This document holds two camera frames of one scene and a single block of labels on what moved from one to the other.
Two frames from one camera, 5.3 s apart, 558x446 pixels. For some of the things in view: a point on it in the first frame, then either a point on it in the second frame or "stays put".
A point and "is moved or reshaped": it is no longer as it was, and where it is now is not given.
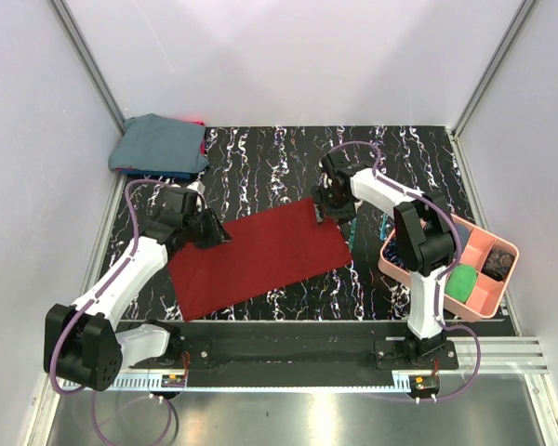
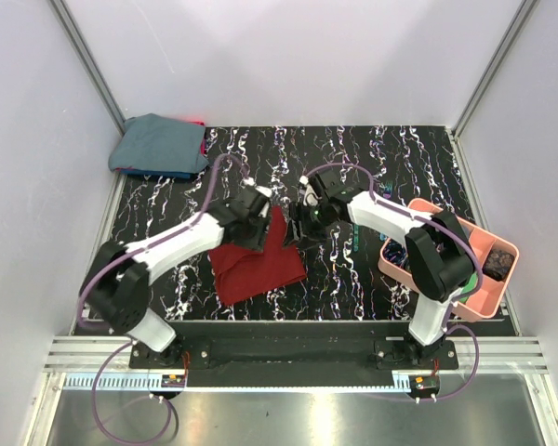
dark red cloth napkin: x=269 y=251 is moved or reshaped
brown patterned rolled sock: x=498 y=264 stays put
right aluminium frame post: x=498 y=59 stays put
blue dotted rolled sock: x=391 y=252 stays put
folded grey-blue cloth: x=159 y=142 stays put
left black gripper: x=217 y=233 -> x=256 y=243
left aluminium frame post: x=59 y=9 stays put
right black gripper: x=319 y=196 -> x=298 y=212
